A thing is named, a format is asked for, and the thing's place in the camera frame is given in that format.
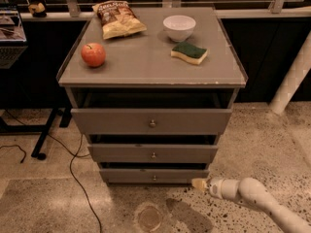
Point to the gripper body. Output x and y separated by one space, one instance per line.
214 188

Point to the grey bottom drawer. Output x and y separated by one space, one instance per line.
133 176

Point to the grey drawer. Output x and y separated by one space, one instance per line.
133 176
144 153
152 121

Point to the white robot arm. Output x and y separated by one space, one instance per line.
252 194

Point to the grey drawer cabinet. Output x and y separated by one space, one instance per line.
140 73

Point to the grey middle drawer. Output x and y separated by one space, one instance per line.
144 153

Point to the grey top drawer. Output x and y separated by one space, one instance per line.
152 121

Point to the green yellow sponge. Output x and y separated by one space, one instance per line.
189 53

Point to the white diagonal pipe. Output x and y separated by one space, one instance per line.
295 76

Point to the white bowl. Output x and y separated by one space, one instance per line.
178 28

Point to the red apple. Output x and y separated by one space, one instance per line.
93 54

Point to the yellow chip bag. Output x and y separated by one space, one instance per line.
117 19

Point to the laptop on desk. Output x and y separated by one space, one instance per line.
13 41

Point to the small yellow black object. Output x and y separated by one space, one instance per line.
37 9

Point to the black desk frame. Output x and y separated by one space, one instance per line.
41 129

